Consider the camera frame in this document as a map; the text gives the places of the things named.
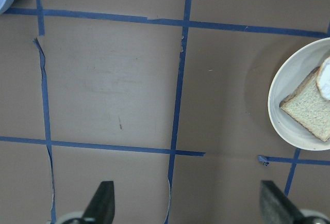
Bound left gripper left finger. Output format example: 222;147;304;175
82;181;114;224

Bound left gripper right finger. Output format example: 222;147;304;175
259;180;305;223

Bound white round plate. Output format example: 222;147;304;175
268;38;329;151

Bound bread slice on plate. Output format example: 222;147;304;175
279;67;329;142

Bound fried egg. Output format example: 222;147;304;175
316;57;329;101

